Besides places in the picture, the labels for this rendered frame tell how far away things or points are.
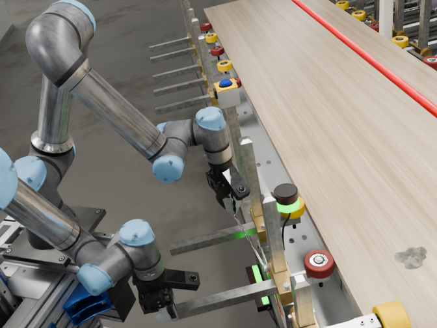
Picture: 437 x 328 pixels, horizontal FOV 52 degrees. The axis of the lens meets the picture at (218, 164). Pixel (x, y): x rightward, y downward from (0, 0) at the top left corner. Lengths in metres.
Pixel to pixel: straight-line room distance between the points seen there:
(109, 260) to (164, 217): 1.90
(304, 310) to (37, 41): 0.82
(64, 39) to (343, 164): 0.99
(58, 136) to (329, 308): 0.97
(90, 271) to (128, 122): 0.35
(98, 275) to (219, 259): 1.57
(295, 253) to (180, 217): 1.35
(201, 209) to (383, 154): 1.55
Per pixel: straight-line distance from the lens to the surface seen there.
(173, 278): 1.19
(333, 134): 1.75
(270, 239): 1.19
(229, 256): 2.56
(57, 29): 1.07
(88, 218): 1.40
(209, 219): 2.81
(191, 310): 1.28
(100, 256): 1.07
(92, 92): 1.05
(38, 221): 1.05
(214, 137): 1.20
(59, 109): 1.26
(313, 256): 1.28
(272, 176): 2.03
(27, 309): 1.37
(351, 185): 1.50
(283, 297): 1.26
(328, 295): 1.55
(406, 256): 1.28
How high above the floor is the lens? 1.85
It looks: 35 degrees down
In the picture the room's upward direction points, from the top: 13 degrees counter-clockwise
